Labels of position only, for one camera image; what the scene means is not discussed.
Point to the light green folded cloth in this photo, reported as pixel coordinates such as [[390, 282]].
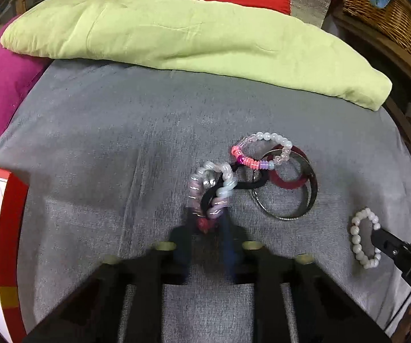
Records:
[[191, 35]]

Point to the wicker basket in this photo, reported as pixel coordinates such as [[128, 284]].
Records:
[[398, 18]]

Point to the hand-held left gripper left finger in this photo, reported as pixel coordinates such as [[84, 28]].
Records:
[[185, 257]]

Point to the grey blanket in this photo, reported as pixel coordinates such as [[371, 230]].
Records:
[[101, 150]]

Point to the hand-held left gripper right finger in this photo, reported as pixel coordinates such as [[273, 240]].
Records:
[[228, 253]]

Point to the silver metal bangle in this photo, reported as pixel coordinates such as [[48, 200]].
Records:
[[280, 217]]

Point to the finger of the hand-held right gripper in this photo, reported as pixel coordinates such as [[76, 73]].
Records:
[[387, 243]]

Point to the red jewelry box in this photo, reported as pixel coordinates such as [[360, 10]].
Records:
[[10, 228]]

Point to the small red ornament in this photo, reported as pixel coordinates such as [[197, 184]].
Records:
[[206, 224]]

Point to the dark red bangle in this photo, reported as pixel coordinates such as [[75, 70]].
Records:
[[287, 185]]

